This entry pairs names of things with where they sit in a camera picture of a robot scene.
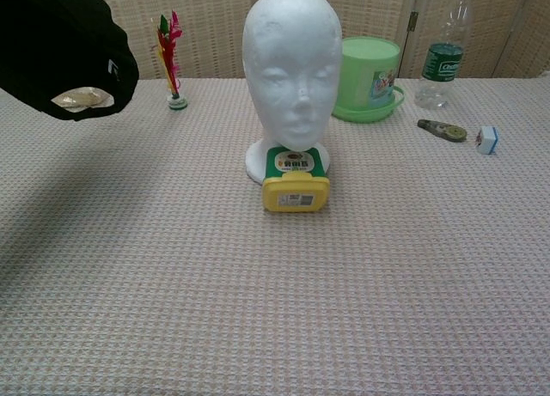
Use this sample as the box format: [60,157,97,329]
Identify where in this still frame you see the white blue eraser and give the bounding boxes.
[474,125,500,155]

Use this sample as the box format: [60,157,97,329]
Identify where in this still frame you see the clear snack bag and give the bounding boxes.
[50,86,116,113]

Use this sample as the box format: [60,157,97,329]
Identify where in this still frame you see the green yellow lidded container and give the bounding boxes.
[261,145,332,213]

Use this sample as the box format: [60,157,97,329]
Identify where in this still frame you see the clear plastic water bottle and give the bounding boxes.
[414,0,477,111]

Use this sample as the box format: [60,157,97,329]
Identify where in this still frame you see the green plastic bucket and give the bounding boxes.
[330,35,407,125]

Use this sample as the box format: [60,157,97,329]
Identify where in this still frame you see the grey correction tape dispenser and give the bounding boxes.
[417,118,468,144]

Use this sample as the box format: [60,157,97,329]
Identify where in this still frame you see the white foam mannequin head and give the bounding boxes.
[241,0,344,186]

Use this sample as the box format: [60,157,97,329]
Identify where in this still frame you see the colourful feather shuttlecock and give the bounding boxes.
[153,9,189,111]

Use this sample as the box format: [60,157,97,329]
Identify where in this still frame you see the pink woven tablecloth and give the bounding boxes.
[0,76,550,396]

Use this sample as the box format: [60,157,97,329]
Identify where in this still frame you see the black baseball cap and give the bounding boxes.
[0,0,141,122]

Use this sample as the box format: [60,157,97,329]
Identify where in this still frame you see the beige folding screen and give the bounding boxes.
[76,0,550,82]

